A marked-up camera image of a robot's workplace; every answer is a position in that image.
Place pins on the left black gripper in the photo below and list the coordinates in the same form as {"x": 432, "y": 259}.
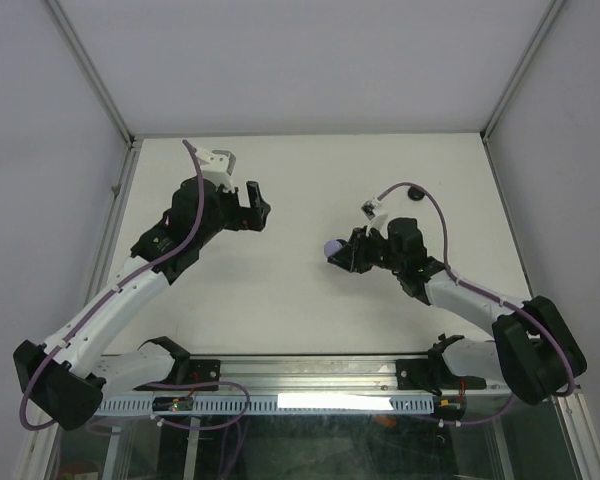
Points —
{"x": 247, "y": 218}

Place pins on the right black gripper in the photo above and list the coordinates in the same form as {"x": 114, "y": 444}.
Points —
{"x": 351, "y": 254}

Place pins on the lilac charging case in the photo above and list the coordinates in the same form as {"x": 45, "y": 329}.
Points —
{"x": 332, "y": 247}

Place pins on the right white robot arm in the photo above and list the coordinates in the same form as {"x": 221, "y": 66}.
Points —
{"x": 532, "y": 350}

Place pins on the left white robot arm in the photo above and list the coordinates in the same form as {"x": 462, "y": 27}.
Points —
{"x": 67, "y": 376}

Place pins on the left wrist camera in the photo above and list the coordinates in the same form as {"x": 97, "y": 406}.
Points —
{"x": 217, "y": 167}

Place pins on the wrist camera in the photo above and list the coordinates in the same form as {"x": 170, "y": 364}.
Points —
{"x": 217, "y": 167}
{"x": 375, "y": 214}

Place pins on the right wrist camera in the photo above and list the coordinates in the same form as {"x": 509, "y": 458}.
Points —
{"x": 375, "y": 214}

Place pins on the left metal frame post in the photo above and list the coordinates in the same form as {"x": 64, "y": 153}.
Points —
{"x": 68, "y": 33}

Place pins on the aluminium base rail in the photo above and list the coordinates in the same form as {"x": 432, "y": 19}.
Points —
{"x": 361, "y": 374}

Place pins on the white slotted cable duct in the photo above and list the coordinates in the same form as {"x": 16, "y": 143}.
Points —
{"x": 279, "y": 404}

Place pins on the metal corner frame post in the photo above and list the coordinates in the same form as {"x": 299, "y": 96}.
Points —
{"x": 544, "y": 27}

